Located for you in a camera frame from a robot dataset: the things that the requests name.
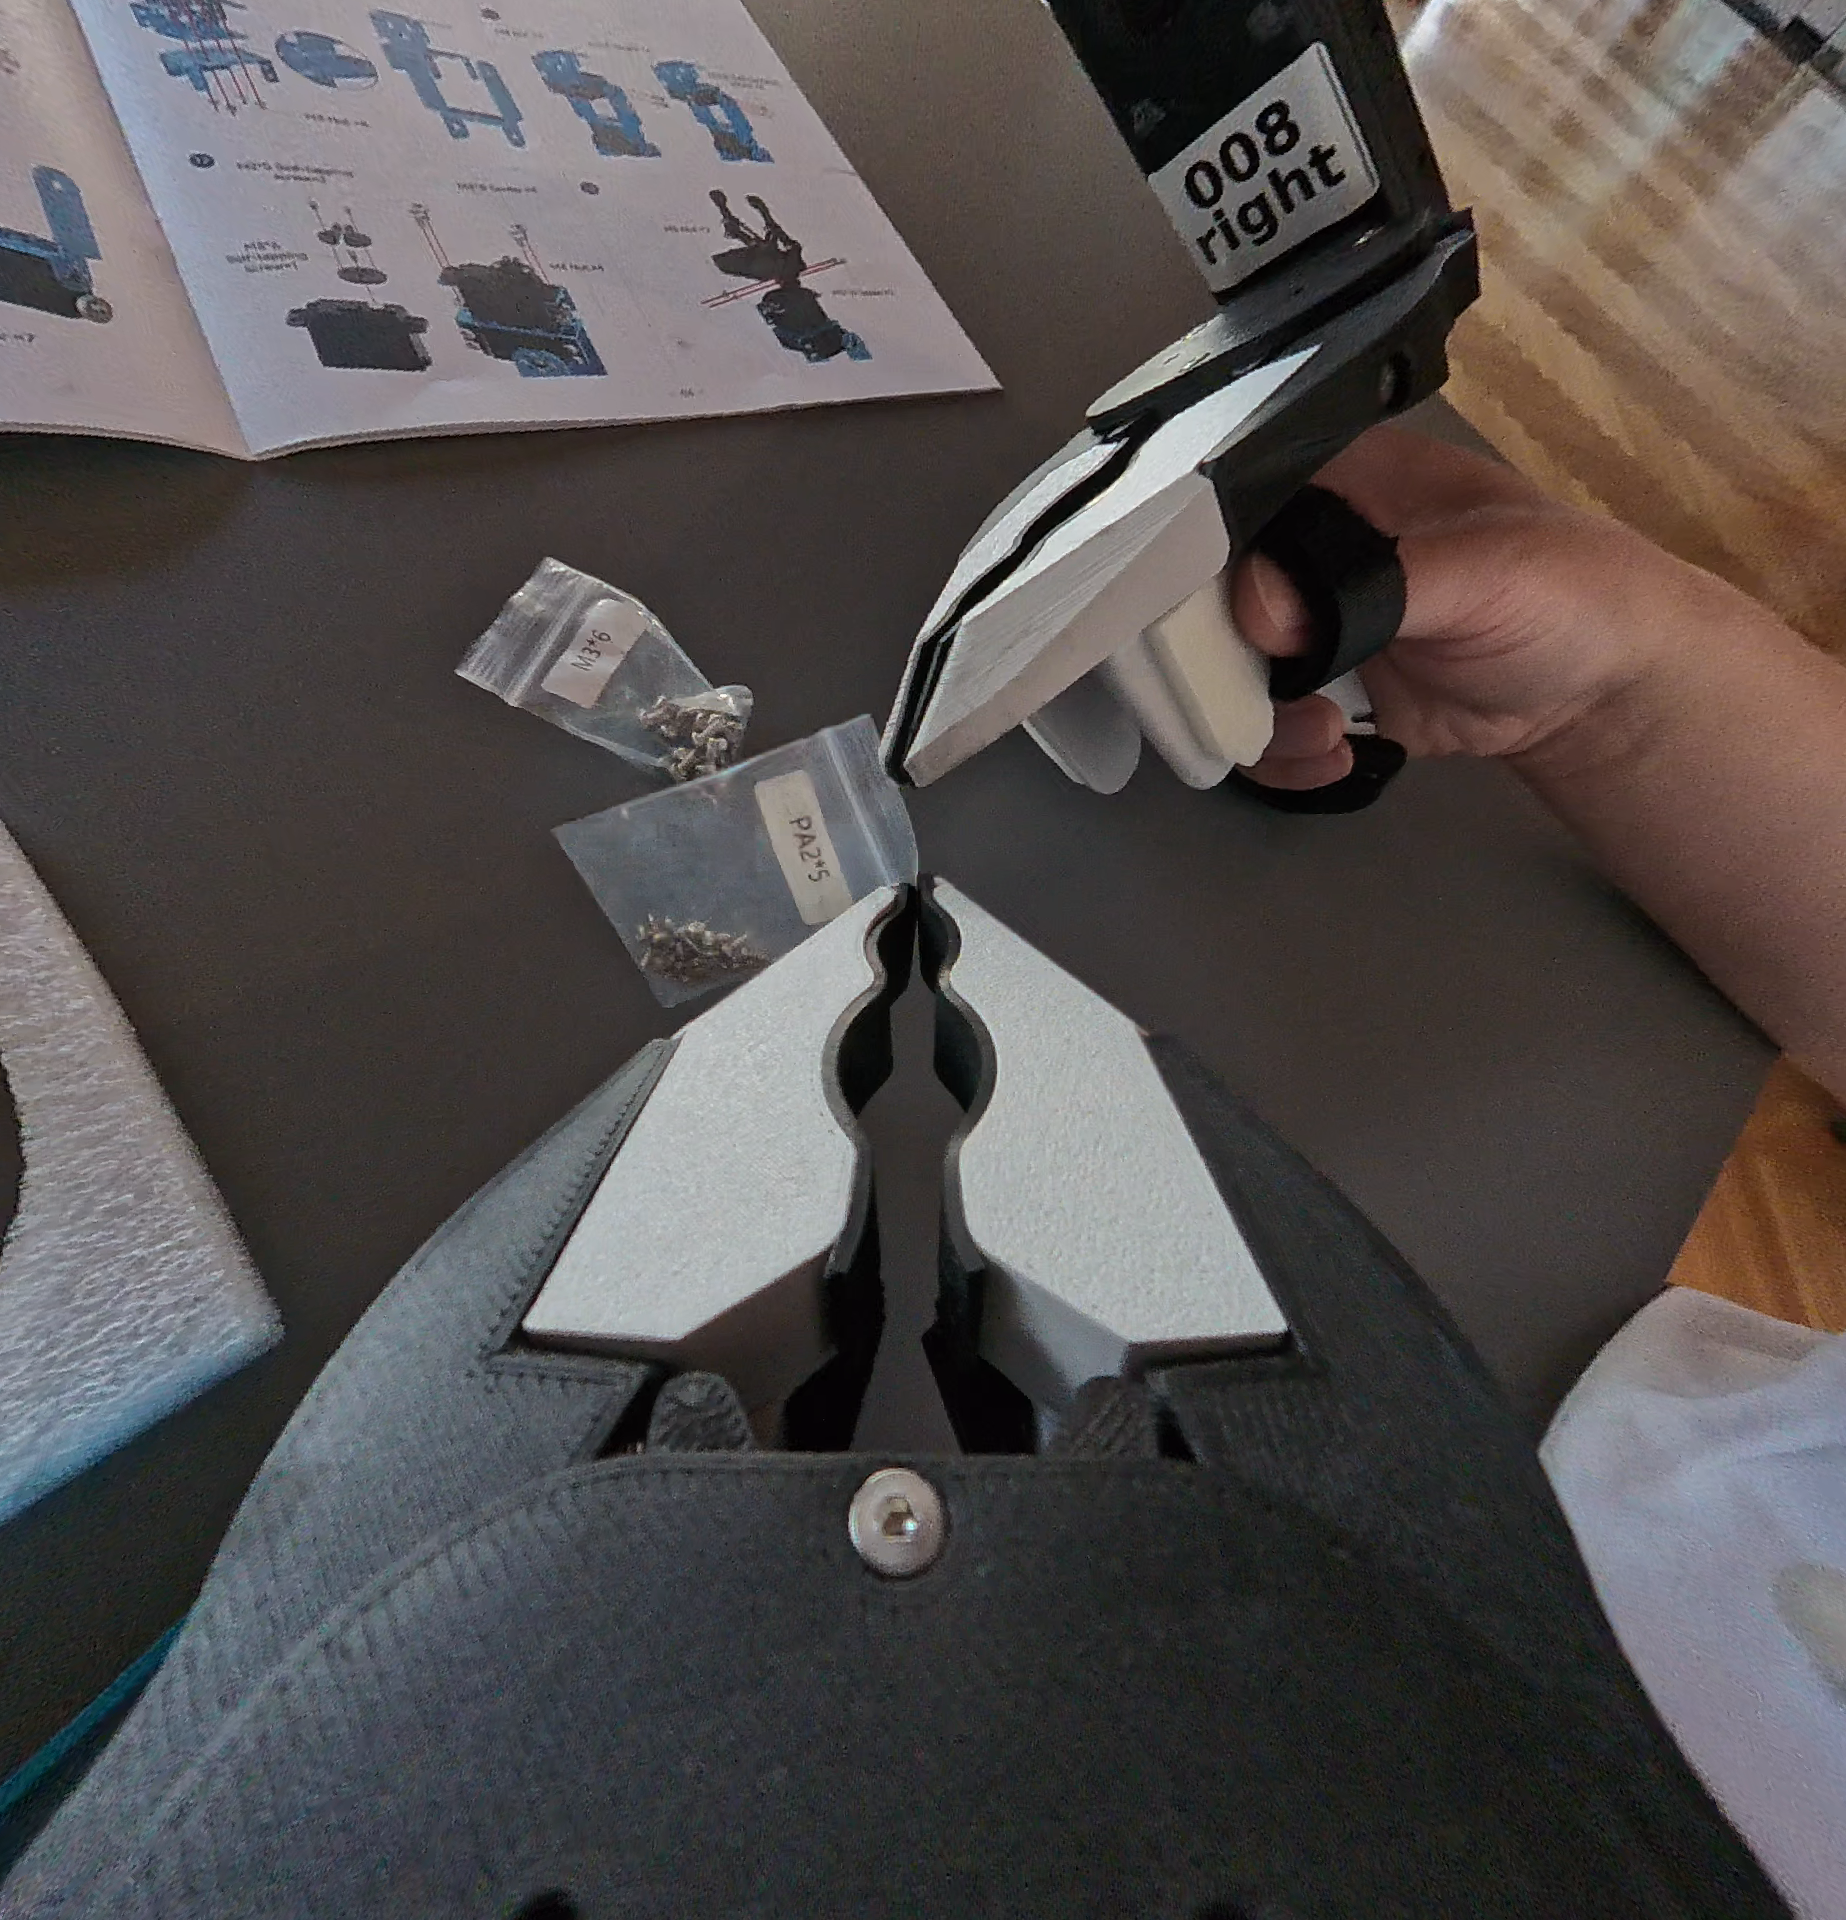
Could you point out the person's white shirt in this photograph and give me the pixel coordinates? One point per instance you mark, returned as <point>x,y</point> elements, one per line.
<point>1719,1501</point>

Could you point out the illustrated instruction booklet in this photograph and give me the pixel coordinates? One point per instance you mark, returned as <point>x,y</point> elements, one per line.
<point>489,225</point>

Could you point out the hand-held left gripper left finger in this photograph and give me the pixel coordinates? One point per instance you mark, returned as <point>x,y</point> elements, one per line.
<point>713,1201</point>

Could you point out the person's right hand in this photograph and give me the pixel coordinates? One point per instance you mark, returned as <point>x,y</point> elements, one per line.
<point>1492,631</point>

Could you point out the white foam frame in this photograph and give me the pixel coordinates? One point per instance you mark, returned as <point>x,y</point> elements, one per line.
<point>99,1201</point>

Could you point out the person's right forearm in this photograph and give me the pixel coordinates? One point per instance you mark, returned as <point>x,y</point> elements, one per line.
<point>1763,870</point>

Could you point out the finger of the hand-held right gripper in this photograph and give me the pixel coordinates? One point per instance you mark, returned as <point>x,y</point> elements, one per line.
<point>1021,502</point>
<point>1103,601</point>

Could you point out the blue bracket with black servo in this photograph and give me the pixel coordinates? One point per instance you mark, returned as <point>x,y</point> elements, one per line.
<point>53,1740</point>

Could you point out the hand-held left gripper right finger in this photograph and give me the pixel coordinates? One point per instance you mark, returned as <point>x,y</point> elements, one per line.
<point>1118,1185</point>

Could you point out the clear bag of tiny screws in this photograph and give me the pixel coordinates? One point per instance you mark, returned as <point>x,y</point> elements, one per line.
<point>713,840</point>

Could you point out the clear bag of large screws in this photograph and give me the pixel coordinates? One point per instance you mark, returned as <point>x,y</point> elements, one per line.
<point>578,661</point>

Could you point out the dark grey desk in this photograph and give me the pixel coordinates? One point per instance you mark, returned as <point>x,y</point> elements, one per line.
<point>1313,974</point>

